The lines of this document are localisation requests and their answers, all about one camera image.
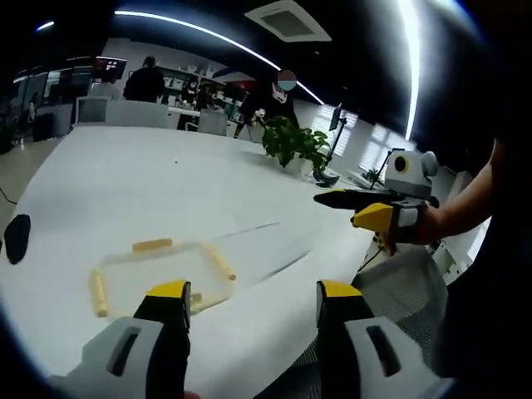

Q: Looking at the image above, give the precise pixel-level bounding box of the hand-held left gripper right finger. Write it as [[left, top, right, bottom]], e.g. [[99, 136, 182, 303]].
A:
[[314, 279, 458, 399]]

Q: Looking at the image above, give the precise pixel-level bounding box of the black monitor on stand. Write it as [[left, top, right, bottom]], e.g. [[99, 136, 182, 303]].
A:
[[315, 102, 349, 188]]

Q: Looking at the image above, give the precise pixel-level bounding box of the white desk partition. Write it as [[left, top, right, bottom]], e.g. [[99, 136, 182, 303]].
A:
[[76, 96, 180, 131]]

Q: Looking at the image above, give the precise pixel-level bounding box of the ceiling air conditioner vent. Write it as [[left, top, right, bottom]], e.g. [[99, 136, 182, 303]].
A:
[[244, 0, 333, 43]]

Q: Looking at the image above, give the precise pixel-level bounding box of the green potted plant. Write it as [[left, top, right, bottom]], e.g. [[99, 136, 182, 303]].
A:
[[261, 116, 333, 175]]

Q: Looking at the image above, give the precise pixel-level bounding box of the black oval object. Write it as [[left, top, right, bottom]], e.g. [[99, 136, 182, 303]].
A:
[[3, 214, 32, 266]]

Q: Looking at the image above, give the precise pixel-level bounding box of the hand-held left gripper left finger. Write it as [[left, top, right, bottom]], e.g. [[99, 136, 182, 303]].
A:
[[49, 279, 193, 399]]

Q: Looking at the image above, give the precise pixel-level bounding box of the person's dark clothing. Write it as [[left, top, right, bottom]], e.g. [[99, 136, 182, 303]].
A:
[[434, 120, 532, 399]]

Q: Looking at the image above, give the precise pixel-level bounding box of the person's right hand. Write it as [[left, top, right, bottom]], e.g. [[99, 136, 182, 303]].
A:
[[409, 203, 452, 247]]

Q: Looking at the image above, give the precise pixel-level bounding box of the white mesh office chair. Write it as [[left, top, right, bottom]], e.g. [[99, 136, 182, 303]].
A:
[[286, 244, 451, 399]]

